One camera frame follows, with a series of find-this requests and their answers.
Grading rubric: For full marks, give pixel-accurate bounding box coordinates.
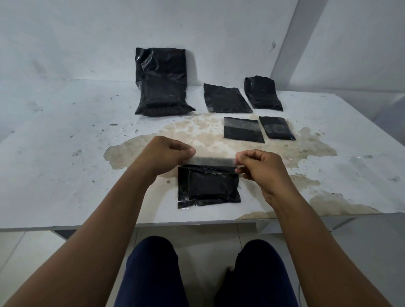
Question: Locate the black mailer bag with flap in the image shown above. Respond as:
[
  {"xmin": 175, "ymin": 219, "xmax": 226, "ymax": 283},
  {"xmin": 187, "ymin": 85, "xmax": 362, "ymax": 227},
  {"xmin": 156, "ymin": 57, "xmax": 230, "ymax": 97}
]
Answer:
[{"xmin": 177, "ymin": 156, "xmax": 242, "ymax": 209}]

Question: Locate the flat medium black mailer bag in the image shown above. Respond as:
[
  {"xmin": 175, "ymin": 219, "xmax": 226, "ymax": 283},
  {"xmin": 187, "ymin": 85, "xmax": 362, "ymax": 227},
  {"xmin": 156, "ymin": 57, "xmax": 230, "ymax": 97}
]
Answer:
[{"xmin": 203, "ymin": 83, "xmax": 253, "ymax": 114}]

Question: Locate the large stuffed black mailer bag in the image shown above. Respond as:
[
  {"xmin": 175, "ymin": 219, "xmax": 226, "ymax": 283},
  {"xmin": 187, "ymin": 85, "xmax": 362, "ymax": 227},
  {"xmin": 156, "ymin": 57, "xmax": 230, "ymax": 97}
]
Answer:
[{"xmin": 135, "ymin": 47, "xmax": 197, "ymax": 117}]

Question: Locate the person's right leg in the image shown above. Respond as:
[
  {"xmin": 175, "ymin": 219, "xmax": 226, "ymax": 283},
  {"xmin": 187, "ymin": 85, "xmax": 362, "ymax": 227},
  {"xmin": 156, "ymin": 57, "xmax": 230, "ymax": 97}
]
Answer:
[{"xmin": 215, "ymin": 239, "xmax": 300, "ymax": 307}]

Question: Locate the small narrow black mailer bag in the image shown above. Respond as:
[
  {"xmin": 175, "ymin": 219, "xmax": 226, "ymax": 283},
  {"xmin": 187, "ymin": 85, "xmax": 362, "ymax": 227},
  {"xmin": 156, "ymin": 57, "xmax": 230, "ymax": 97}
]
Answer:
[{"xmin": 258, "ymin": 116, "xmax": 297, "ymax": 141}]

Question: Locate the person's left forearm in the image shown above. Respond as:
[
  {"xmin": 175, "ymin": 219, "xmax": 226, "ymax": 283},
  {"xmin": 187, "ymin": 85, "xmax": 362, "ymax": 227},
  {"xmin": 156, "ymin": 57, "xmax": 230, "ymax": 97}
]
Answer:
[{"xmin": 0, "ymin": 170, "xmax": 165, "ymax": 307}]

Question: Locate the person's left hand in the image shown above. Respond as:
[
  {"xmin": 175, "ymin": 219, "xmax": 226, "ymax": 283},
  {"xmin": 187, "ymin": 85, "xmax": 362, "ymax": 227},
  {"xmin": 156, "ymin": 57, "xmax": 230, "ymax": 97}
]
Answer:
[{"xmin": 132, "ymin": 136, "xmax": 197, "ymax": 185}]

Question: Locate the person's right forearm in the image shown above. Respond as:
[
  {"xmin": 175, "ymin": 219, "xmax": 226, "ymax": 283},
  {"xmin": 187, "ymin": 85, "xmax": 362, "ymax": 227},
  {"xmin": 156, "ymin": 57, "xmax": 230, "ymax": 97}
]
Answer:
[{"xmin": 262, "ymin": 183, "xmax": 393, "ymax": 307}]

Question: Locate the person's left leg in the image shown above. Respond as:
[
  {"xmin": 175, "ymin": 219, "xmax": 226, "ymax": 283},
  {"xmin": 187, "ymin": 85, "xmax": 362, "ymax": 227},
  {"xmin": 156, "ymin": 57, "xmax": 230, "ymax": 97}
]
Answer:
[{"xmin": 113, "ymin": 236, "xmax": 189, "ymax": 307}]

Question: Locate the person's right hand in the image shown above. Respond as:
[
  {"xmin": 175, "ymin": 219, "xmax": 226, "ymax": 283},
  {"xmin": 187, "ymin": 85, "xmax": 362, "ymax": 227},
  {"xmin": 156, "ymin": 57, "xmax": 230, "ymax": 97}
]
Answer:
[{"xmin": 234, "ymin": 149, "xmax": 290, "ymax": 207}]

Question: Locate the person's leg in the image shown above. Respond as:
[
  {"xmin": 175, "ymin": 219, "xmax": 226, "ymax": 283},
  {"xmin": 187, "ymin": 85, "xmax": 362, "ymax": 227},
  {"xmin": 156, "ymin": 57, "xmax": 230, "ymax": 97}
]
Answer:
[
  {"xmin": 215, "ymin": 239, "xmax": 300, "ymax": 307},
  {"xmin": 113, "ymin": 236, "xmax": 189, "ymax": 307}
]

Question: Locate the crumpled medium black mailer bag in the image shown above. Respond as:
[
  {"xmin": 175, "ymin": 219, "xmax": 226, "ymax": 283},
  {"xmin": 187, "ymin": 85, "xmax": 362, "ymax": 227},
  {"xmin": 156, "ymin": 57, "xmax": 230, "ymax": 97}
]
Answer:
[{"xmin": 243, "ymin": 75, "xmax": 284, "ymax": 112}]

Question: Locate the small black bag, wide flap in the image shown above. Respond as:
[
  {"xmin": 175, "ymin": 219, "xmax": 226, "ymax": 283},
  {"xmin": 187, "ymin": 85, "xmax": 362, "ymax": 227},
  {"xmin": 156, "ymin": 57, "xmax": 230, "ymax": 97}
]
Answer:
[{"xmin": 223, "ymin": 116, "xmax": 266, "ymax": 144}]

